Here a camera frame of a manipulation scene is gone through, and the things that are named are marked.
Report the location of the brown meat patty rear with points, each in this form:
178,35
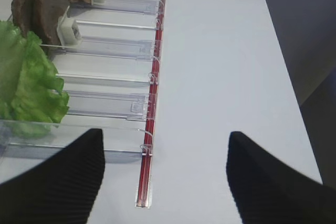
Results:
22,15

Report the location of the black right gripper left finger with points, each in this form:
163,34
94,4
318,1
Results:
61,189

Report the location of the brown meat patty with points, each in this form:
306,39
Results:
22,15
45,19

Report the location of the brown meat patty front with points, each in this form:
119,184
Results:
45,19

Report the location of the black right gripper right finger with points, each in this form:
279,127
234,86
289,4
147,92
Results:
266,190

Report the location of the red rack front strip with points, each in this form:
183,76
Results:
143,196

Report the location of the green lettuce leaf in rack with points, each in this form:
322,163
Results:
32,95

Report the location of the clear right ingredient rack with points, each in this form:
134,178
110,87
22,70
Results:
107,77

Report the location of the white pusher block patty lane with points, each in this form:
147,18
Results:
68,32

